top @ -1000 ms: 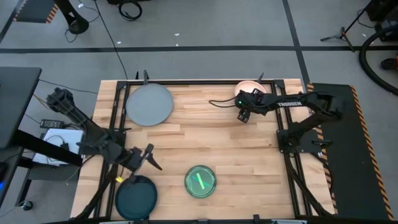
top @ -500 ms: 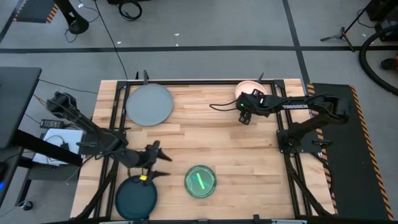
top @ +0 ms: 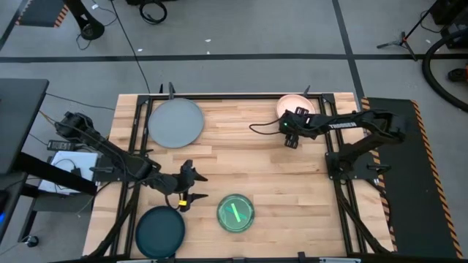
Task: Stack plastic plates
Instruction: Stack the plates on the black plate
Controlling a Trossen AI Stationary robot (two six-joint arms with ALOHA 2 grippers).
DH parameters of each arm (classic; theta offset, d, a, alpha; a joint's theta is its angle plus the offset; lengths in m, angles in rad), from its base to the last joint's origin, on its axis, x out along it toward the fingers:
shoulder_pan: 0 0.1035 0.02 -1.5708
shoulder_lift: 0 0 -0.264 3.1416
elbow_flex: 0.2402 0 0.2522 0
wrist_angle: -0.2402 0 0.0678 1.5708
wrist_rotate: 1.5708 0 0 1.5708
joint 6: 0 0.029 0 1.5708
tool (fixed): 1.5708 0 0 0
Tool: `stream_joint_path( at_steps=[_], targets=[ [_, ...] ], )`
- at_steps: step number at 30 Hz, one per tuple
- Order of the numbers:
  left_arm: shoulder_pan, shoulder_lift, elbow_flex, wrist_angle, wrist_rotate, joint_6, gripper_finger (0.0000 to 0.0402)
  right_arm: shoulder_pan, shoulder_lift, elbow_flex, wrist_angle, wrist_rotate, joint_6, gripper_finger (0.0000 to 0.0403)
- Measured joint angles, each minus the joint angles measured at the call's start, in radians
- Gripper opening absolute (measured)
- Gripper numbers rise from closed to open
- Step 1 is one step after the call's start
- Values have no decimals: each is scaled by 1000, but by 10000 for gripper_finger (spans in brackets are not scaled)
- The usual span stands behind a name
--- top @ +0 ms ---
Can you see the black caster wheel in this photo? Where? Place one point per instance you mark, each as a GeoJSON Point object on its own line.
{"type": "Point", "coordinates": [32, 241]}

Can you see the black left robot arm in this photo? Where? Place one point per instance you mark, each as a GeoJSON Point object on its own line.
{"type": "Point", "coordinates": [109, 153]}

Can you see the black tripod stand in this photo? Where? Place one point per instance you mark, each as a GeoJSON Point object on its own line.
{"type": "Point", "coordinates": [402, 38]}

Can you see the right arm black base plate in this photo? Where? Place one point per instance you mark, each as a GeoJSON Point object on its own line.
{"type": "Point", "coordinates": [365, 170]}

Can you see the black power adapter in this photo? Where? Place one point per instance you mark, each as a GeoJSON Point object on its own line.
{"type": "Point", "coordinates": [60, 145]}

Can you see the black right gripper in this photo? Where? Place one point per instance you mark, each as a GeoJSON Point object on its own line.
{"type": "Point", "coordinates": [301, 126]}

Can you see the black equipment case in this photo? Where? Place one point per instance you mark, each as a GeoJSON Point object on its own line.
{"type": "Point", "coordinates": [453, 14]}

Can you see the transparent green plastic plate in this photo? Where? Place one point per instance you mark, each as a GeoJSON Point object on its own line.
{"type": "Point", "coordinates": [228, 219]}

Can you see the black round-foot stand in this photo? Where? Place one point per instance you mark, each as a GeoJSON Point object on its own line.
{"type": "Point", "coordinates": [87, 31]}

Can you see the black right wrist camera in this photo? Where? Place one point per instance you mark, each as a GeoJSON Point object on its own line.
{"type": "Point", "coordinates": [286, 125]}

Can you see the black desk top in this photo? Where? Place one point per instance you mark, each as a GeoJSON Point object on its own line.
{"type": "Point", "coordinates": [18, 120]}

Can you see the small hazard-striped black floor mat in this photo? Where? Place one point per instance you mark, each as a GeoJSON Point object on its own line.
{"type": "Point", "coordinates": [40, 12]}

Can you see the dark teal plastic plate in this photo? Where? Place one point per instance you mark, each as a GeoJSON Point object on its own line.
{"type": "Point", "coordinates": [159, 233]}

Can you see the black metal table frame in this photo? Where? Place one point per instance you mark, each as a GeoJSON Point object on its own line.
{"type": "Point", "coordinates": [234, 96]}

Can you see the pale peach plastic plate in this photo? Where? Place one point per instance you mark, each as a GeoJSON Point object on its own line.
{"type": "Point", "coordinates": [292, 102]}

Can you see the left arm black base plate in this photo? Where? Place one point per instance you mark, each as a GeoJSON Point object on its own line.
{"type": "Point", "coordinates": [109, 176]}

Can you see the large grey plastic plate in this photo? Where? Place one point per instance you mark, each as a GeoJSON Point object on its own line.
{"type": "Point", "coordinates": [175, 122]}

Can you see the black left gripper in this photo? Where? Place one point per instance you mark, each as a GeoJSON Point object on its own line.
{"type": "Point", "coordinates": [177, 184]}

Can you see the large hazard-striped black floor mat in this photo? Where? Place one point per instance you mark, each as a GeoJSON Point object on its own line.
{"type": "Point", "coordinates": [402, 182]}

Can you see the black desk support beam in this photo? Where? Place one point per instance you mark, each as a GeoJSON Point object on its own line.
{"type": "Point", "coordinates": [55, 173]}

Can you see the white paper sheet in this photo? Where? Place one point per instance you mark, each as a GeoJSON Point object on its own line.
{"type": "Point", "coordinates": [86, 160]}

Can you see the black frame edge bracket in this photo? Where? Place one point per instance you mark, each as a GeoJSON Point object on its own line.
{"type": "Point", "coordinates": [301, 255]}

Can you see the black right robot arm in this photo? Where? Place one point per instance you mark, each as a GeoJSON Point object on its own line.
{"type": "Point", "coordinates": [365, 122]}

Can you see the grey frame clamp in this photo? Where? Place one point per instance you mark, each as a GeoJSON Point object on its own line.
{"type": "Point", "coordinates": [305, 92]}
{"type": "Point", "coordinates": [171, 91]}

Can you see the black orange floor device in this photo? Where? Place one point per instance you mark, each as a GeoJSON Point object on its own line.
{"type": "Point", "coordinates": [457, 75]}

